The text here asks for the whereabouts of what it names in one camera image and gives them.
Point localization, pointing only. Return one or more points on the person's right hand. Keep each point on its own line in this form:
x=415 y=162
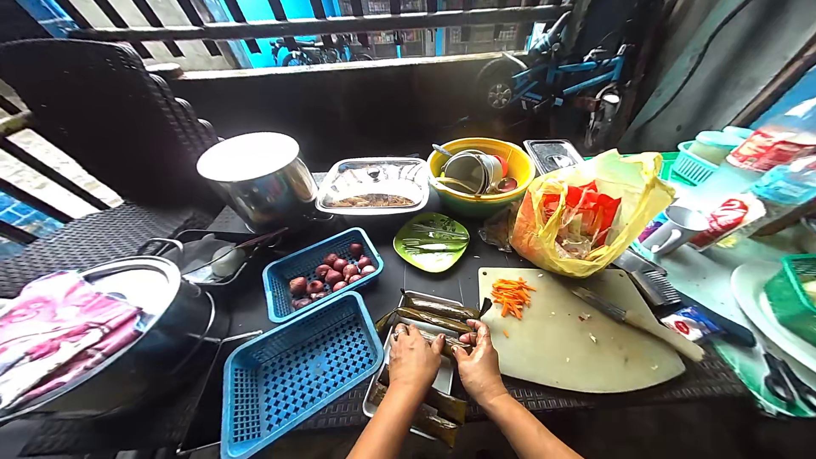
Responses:
x=479 y=370

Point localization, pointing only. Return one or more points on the person's left hand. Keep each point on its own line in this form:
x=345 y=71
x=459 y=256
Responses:
x=413 y=363

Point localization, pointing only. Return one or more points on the person's right fingers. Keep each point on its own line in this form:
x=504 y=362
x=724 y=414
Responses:
x=476 y=331

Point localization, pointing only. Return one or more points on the person's right thumb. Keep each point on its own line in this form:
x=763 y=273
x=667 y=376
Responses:
x=459 y=352

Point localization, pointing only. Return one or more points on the person's left fingers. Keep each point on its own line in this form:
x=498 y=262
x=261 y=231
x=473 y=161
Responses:
x=405 y=331

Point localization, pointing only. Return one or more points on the person's left thumb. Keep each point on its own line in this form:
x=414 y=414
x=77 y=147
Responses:
x=438 y=344

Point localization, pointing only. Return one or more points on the leaf-wrapped roll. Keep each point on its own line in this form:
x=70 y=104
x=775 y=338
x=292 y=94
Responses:
x=433 y=319
x=447 y=404
x=440 y=427
x=451 y=343
x=440 y=305

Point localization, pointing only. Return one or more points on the person's left forearm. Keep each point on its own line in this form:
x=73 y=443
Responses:
x=391 y=421

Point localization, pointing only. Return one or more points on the person's right forearm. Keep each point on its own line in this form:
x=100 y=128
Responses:
x=523 y=428

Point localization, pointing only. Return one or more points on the white rectangular tray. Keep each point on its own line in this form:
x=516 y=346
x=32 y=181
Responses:
x=444 y=377

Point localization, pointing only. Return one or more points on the pile of carrot strips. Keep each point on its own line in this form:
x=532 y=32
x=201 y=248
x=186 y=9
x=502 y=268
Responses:
x=510 y=296

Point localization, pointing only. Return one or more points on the black table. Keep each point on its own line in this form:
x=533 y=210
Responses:
x=433 y=280

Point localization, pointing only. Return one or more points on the whitish cutting board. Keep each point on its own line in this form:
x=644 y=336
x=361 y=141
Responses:
x=548 y=344

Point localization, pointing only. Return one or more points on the green plate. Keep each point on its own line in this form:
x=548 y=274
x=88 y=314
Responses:
x=431 y=260

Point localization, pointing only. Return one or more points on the metal fork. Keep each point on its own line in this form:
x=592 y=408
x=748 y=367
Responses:
x=421 y=242

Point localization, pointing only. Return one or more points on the pile of red onions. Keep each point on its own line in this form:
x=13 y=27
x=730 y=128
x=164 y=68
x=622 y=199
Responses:
x=333 y=275

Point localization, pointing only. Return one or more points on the small crumpled plastic bag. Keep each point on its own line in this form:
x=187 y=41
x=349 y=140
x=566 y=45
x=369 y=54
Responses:
x=497 y=227

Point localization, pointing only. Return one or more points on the blue plastic basket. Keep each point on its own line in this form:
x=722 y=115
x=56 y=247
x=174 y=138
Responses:
x=299 y=376
x=284 y=296

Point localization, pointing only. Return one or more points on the green plastic basin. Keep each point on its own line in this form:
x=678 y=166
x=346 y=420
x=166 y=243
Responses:
x=465 y=208

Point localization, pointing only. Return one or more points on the yellow plastic bag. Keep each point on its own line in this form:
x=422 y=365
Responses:
x=535 y=217

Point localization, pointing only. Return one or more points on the rectangular dish with food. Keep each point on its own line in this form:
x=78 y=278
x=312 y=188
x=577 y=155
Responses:
x=373 y=201

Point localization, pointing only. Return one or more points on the metal mug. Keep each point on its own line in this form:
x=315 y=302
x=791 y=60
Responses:
x=468 y=171

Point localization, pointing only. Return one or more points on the clear lid with knob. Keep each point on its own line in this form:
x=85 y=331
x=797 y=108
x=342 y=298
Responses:
x=374 y=173

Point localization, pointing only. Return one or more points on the red plastic packet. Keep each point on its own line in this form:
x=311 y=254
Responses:
x=599 y=213

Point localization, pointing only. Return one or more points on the yellow plastic basin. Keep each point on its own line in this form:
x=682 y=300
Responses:
x=521 y=159

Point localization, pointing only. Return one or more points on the metal ladle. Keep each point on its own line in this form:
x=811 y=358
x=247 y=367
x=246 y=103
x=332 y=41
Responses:
x=441 y=150

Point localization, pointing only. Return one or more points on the tall stainless steel pot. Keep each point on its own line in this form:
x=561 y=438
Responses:
x=268 y=191

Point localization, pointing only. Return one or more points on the blue and white packet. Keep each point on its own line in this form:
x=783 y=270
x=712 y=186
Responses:
x=688 y=326

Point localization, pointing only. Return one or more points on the clear plastic bag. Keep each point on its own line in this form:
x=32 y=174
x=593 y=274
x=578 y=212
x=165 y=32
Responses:
x=204 y=255

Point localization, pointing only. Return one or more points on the white mug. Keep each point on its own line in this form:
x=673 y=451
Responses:
x=677 y=228

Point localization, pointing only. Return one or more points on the large pot with lid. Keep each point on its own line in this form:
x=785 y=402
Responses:
x=166 y=338

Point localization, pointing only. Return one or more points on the blue bicycle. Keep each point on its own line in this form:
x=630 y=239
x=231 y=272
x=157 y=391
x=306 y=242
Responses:
x=542 y=80

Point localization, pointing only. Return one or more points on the turquoise plastic basket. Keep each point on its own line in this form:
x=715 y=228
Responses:
x=693 y=167

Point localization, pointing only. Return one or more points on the plastic bottle with red label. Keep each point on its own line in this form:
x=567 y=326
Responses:
x=771 y=146
x=727 y=223

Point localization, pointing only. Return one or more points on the white plate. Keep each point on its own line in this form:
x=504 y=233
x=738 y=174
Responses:
x=752 y=299

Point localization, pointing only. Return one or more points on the motorcycle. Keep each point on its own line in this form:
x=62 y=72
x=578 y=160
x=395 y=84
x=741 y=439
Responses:
x=315 y=52

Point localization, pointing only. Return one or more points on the white tub with lid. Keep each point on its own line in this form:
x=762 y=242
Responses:
x=714 y=145

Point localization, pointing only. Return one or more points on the green plastic basket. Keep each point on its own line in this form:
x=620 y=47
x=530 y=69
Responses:
x=787 y=293

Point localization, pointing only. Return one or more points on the metal railing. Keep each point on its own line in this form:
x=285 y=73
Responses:
x=306 y=27

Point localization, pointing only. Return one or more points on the pink and white cloth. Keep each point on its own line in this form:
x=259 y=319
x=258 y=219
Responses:
x=57 y=331

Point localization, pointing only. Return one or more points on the black wicker chair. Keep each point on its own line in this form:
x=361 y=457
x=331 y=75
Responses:
x=70 y=121

